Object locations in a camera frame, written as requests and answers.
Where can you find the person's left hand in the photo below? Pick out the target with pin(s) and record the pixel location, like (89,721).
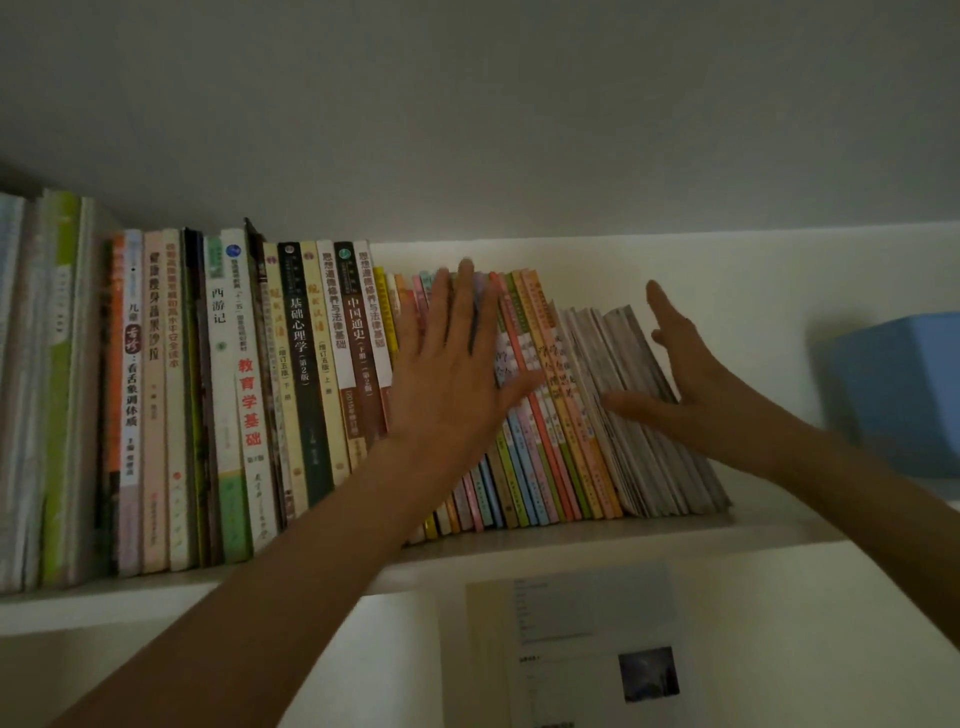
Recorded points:
(450,397)

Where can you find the person's right hand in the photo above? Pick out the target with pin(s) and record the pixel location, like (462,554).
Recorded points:
(712,412)

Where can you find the white bookshelf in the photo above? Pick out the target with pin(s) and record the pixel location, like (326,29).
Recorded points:
(675,536)

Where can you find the row of shelved books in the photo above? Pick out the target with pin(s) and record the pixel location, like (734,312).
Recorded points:
(225,412)

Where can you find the person's right forearm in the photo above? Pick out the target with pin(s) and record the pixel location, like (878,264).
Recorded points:
(877,517)

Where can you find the person's left forearm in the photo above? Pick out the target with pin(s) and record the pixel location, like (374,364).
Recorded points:
(262,600)

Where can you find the blue box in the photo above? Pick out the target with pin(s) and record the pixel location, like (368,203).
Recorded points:
(900,390)

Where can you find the white paper sheet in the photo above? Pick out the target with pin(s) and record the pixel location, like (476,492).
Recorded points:
(585,600)

